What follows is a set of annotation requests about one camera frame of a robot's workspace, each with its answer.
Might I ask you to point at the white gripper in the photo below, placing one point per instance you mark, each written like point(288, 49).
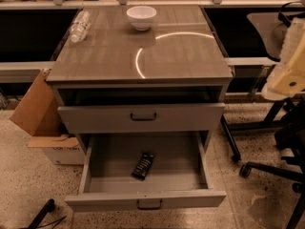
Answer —
point(292, 76)

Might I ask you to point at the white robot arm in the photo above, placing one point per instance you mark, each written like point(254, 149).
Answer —
point(295, 35)

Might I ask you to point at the closed grey upper drawer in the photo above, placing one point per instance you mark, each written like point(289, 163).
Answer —
point(141, 118)

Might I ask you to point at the wooden top drawer cabinet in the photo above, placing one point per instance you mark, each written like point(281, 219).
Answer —
point(175, 61)

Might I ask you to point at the open grey middle drawer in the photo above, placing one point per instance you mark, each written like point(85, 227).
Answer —
point(177, 178)

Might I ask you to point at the black side desk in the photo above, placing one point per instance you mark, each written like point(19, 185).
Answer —
point(272, 28)

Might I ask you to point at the black office chair base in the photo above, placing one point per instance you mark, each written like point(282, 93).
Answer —
point(290, 136)

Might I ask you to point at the white ceramic bowl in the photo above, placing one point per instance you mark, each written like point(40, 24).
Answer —
point(141, 17)

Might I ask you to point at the clear plastic water bottle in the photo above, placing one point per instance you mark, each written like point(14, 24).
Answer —
point(80, 26)

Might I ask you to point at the brown cardboard sheet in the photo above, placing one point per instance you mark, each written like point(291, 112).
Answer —
point(36, 113)

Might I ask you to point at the black stand leg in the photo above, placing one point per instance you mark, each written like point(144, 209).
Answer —
point(46, 209)

